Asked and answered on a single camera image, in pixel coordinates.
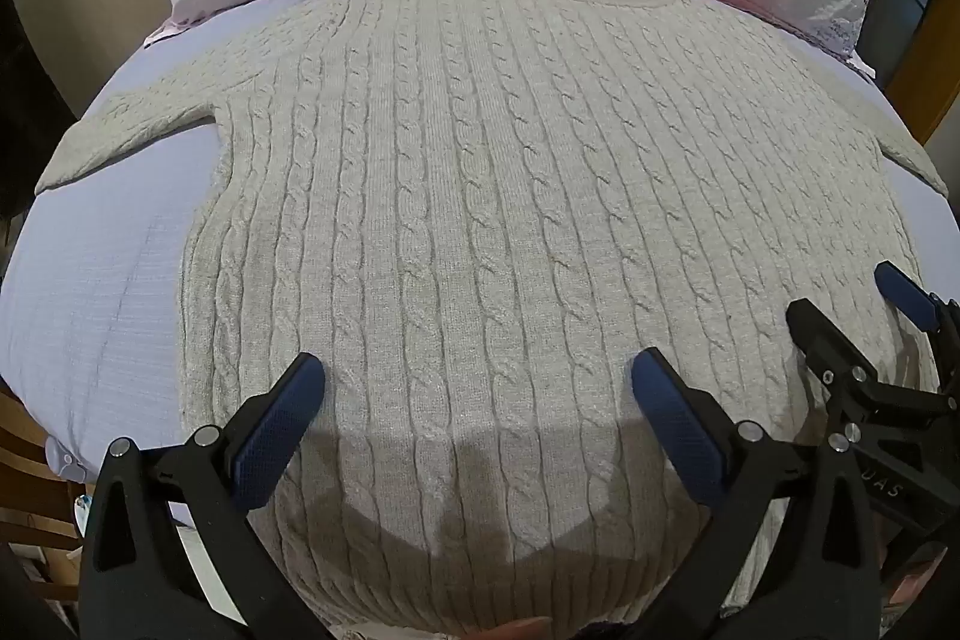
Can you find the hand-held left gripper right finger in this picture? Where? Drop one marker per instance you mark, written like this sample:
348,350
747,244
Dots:
682,430

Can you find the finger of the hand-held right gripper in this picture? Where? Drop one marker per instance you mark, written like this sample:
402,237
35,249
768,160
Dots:
821,340
904,295

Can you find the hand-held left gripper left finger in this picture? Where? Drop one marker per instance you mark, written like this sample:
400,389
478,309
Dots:
274,430

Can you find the lavender bed sheet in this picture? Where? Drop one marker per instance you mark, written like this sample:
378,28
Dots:
90,280

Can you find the wooden chair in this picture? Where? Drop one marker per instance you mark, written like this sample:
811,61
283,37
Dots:
30,482

